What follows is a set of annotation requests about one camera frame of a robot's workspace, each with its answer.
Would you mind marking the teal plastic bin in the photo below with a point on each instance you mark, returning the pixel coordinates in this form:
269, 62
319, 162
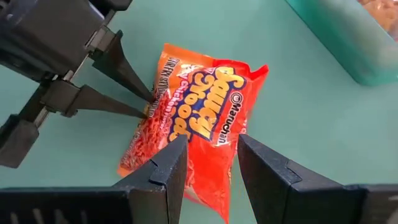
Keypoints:
342, 40

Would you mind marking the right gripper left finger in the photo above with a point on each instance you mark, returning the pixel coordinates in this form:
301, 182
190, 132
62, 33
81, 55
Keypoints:
158, 193

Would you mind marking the green table mat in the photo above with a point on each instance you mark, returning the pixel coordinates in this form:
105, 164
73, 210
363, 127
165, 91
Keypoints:
311, 140

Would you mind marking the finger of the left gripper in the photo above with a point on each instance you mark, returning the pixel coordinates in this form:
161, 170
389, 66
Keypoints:
93, 101
118, 65

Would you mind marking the red Saucy Noods packet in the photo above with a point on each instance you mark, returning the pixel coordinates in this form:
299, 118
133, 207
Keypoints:
211, 102

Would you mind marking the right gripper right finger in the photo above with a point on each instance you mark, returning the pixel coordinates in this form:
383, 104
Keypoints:
295, 199

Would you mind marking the blue-edged Maruchan ramen packet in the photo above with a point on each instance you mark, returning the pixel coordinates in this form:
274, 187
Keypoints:
385, 15

